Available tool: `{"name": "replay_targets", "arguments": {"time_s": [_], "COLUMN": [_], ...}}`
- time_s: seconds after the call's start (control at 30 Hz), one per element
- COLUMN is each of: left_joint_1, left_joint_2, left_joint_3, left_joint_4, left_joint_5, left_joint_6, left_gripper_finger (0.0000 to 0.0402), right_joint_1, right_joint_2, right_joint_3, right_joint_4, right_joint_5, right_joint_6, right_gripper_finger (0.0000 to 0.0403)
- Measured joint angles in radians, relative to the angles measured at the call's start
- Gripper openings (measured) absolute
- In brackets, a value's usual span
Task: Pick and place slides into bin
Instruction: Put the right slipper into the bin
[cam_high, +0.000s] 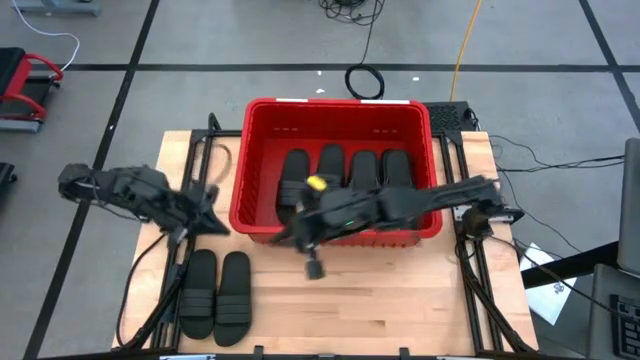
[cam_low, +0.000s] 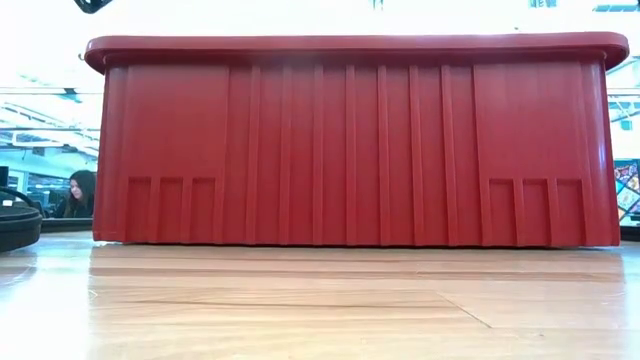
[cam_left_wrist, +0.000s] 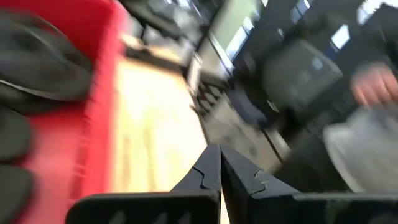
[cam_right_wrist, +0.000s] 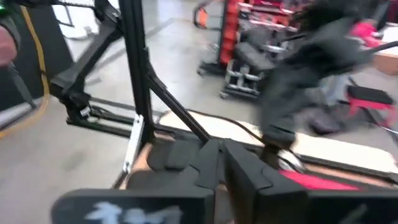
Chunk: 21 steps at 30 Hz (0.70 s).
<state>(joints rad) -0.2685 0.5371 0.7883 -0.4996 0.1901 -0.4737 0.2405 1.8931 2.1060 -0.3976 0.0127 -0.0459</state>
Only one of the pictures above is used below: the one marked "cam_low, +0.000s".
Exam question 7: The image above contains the black curved object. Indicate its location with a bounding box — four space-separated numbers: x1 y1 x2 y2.
0 185 33 214

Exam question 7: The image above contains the red plastic bin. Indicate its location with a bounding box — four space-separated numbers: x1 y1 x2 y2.
83 31 631 249

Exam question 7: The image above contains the black banded slide sandal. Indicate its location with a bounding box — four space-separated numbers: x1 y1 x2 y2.
0 204 44 254

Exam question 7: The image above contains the person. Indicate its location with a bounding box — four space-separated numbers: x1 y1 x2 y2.
53 169 98 220

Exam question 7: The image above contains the colourful patterned panel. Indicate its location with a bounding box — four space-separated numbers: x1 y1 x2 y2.
613 159 640 223

